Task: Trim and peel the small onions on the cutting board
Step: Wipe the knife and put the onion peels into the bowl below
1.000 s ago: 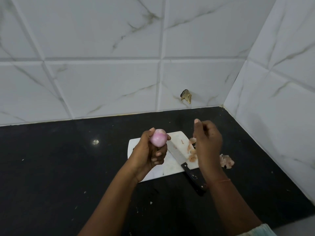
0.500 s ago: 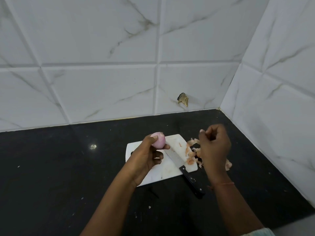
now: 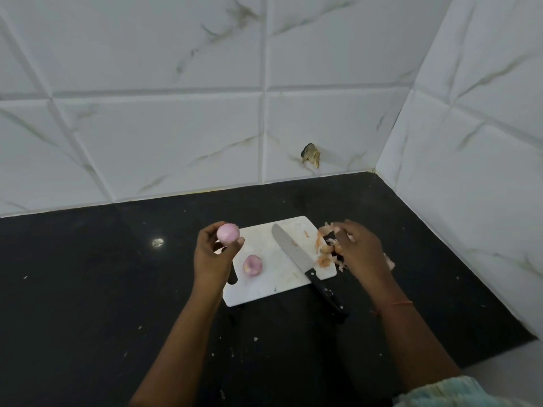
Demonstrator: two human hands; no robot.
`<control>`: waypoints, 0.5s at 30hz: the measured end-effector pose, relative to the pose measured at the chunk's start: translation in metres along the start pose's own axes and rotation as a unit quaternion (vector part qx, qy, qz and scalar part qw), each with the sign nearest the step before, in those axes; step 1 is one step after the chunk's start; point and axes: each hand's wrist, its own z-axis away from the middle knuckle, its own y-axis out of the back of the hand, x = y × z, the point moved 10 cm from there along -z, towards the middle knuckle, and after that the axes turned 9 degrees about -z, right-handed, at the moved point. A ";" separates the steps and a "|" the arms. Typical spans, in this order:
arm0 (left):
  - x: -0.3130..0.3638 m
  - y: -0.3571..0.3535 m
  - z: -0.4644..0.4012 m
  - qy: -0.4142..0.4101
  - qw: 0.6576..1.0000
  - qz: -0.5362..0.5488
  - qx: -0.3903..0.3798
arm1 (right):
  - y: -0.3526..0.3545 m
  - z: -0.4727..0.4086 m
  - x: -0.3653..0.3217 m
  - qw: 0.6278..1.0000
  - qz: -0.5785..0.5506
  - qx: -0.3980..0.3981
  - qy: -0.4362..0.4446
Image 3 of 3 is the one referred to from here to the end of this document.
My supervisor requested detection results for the person's left forearm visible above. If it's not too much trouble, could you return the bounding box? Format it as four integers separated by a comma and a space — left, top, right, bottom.
129, 292, 226, 407

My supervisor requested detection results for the person's left hand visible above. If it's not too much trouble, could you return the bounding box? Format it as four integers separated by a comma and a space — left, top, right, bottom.
189, 221, 246, 301

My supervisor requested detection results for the orange thread bracelet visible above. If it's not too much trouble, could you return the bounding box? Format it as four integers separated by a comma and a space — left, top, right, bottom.
375, 300, 413, 317

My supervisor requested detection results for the black-handled kitchen knife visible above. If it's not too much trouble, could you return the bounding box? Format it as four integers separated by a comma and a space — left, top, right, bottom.
271, 223, 348, 323

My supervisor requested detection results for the white plastic cutting board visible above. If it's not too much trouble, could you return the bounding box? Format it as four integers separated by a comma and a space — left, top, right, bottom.
216, 215, 338, 308

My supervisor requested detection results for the broken tile hole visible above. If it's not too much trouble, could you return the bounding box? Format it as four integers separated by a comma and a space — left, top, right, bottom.
300, 142, 321, 169

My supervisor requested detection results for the small onion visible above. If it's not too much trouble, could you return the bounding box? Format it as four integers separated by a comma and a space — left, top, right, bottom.
242, 254, 264, 278
217, 223, 241, 244

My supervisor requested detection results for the person's right hand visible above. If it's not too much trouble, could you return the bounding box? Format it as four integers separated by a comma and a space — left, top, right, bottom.
332, 219, 412, 315

